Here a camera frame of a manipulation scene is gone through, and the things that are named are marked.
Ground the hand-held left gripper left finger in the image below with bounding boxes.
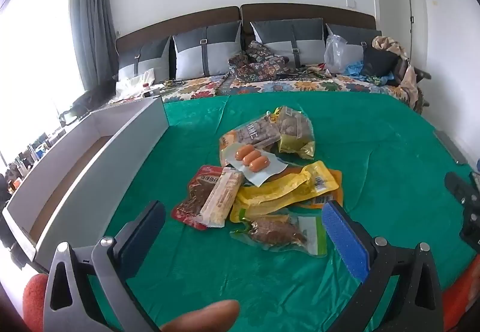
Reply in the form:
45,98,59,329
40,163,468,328
43,200,167,332

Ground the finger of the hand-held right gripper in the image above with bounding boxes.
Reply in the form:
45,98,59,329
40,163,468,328
459,204,480,254
445,171,480,207

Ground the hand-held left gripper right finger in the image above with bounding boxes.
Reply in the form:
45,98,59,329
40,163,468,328
322,200,445,332

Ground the plain orange snack packet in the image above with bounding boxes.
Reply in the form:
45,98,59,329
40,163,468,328
300,169,344,209

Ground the long yellow snack packet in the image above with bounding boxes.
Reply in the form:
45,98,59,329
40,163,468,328
229,161,340,224

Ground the white cardboard box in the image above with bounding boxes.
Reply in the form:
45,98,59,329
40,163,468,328
2,95,169,274

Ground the clear sausage packet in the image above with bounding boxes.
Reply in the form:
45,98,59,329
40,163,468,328
221,142,289,188

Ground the grey metal bar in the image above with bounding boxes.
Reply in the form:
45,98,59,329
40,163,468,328
432,130,469,166

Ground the red jerky packet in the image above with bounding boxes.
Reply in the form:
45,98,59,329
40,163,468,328
172,165,226,231

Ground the green-edged clear meat packet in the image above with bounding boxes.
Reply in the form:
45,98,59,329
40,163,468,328
229,214,328,257

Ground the orange cloth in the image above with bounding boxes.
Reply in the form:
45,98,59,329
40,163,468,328
22,274,50,332
442,264,480,332

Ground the cream bar packet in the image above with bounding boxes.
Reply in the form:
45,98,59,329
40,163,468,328
199,167,246,229

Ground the gold snack packet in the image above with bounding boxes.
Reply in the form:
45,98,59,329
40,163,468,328
268,105,316,160

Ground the dark chair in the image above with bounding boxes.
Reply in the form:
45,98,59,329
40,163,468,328
394,58,432,115

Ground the orange packet with grey label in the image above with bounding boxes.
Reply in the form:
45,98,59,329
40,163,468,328
219,118,282,167

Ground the dark bag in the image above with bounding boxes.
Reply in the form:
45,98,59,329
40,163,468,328
58,86,113,126

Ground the white plastic bag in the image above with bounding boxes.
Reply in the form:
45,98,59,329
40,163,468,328
114,68,156,100

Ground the black bag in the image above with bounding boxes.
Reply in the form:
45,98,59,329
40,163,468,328
362,41,400,79

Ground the blue cloth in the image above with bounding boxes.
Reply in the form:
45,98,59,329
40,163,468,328
345,62,394,87

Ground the grey pillow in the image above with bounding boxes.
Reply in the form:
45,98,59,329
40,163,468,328
250,17,325,68
172,20,242,80
325,23,383,73
118,36,172,83

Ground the clear plastic bag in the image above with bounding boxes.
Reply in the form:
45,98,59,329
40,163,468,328
323,33,364,74

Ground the dark patterned blanket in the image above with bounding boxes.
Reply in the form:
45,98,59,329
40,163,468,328
215,41,301,96

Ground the grey curtain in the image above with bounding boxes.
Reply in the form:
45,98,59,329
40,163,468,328
69,0,117,92

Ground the brown headboard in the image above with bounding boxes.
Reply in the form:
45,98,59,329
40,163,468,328
115,3,377,51

